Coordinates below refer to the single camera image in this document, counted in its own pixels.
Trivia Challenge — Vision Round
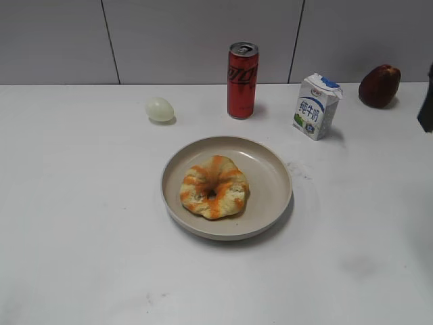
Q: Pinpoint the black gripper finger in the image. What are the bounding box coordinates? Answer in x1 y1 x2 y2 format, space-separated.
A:
417 65 433 133

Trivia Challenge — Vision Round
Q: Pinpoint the orange striped ring croissant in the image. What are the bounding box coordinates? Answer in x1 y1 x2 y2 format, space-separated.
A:
179 155 250 220

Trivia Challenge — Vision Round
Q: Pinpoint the beige round plate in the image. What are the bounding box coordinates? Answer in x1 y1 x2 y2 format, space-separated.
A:
160 136 292 241

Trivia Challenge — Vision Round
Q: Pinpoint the dark red wax apple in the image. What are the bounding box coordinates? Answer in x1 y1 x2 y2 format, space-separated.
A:
359 64 401 108

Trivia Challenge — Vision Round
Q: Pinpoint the white blue milk carton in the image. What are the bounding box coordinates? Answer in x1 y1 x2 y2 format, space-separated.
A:
293 73 343 141

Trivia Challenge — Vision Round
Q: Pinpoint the red soda can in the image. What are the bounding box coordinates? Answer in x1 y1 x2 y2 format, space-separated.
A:
227 41 259 119

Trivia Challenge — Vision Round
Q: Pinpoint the white egg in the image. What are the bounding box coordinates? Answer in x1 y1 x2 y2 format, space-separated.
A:
145 97 175 122

